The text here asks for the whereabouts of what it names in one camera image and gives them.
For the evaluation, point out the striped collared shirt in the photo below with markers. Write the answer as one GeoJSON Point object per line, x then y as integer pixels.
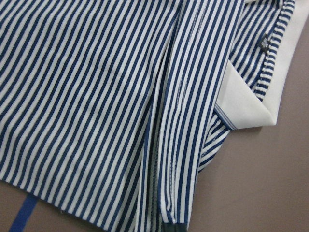
{"type": "Point", "coordinates": [109, 109]}

